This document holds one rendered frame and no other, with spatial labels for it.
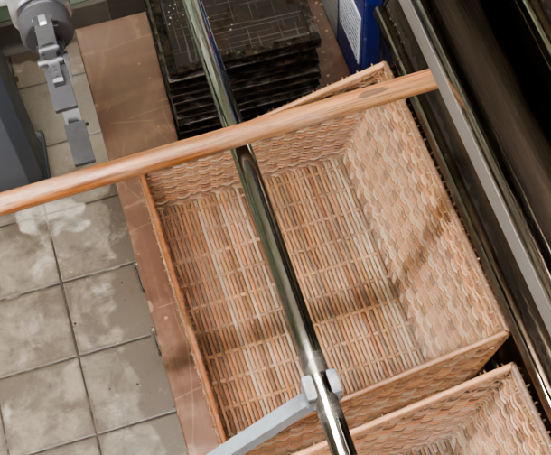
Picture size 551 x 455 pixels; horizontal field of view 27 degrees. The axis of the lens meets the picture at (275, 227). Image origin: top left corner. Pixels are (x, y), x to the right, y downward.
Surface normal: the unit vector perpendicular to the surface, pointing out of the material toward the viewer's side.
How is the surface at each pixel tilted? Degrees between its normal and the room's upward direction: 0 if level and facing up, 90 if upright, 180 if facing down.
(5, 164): 90
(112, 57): 0
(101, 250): 0
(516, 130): 10
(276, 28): 0
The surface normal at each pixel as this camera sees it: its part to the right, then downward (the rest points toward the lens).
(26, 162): 0.84, 0.46
